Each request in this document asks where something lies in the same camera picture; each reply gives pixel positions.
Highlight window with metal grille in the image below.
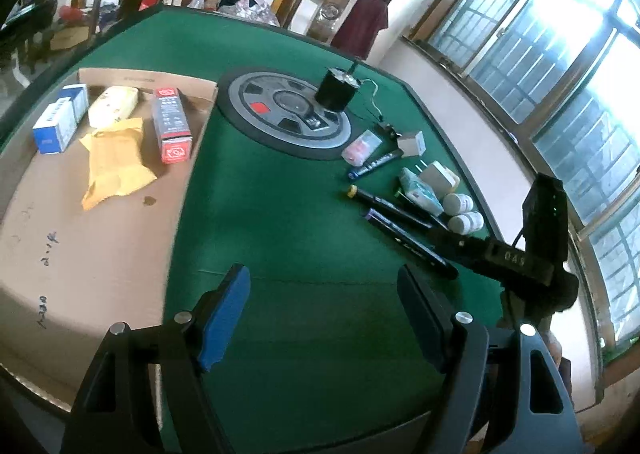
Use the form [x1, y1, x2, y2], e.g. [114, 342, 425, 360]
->
[410, 0, 639, 351]

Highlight cardboard box tray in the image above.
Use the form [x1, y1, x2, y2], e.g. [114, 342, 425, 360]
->
[1, 89, 192, 411]

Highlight blue white medicine box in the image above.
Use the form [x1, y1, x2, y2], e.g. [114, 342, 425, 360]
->
[32, 84, 89, 155]

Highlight black pen blue ends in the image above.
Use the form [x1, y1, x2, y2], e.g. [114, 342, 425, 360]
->
[347, 148, 404, 181]

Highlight black pen yellow cap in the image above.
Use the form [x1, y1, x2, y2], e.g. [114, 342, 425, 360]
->
[346, 185, 434, 231]

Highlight white pill bottle green label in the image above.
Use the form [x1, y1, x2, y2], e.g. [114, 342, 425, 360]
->
[447, 211, 485, 235]

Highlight pile of clothes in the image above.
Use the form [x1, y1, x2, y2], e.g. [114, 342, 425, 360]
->
[217, 0, 280, 27]

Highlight small white medicine box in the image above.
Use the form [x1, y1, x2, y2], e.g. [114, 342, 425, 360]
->
[396, 131, 426, 157]

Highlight wooden valet stand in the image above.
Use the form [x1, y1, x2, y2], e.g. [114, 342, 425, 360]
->
[282, 0, 357, 44]

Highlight white and black motor cable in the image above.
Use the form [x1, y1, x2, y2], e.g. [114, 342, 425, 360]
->
[349, 78, 388, 128]

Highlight small black connector block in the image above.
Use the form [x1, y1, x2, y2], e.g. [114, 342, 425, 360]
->
[378, 122, 401, 140]

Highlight white power adapter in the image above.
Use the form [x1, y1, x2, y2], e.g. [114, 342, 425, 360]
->
[416, 160, 460, 200]

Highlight dark red hanging cloth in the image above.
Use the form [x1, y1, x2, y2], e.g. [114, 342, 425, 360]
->
[331, 0, 388, 60]

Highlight round grey table control panel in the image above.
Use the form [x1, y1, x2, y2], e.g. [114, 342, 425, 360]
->
[216, 67, 362, 160]

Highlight black pen purple cap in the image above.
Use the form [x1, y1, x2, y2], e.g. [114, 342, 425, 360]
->
[364, 209, 459, 281]

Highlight yellow padded envelope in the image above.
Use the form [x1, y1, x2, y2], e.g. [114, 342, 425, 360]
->
[80, 117, 157, 210]

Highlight black side table white legs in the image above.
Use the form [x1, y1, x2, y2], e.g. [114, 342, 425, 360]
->
[1, 0, 58, 89]

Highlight cream rounded plastic case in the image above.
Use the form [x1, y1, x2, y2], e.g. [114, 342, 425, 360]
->
[88, 86, 139, 129]

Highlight teal cartoon tissue pack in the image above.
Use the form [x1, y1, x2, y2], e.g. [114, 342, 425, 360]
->
[398, 167, 444, 217]

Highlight black cylindrical motor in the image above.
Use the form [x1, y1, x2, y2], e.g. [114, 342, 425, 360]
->
[314, 60, 361, 113]

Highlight clear bag with pink item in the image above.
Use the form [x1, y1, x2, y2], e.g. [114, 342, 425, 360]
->
[341, 130, 383, 167]

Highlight red grey toothpaste box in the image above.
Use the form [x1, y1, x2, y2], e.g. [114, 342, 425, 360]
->
[152, 87, 193, 165]

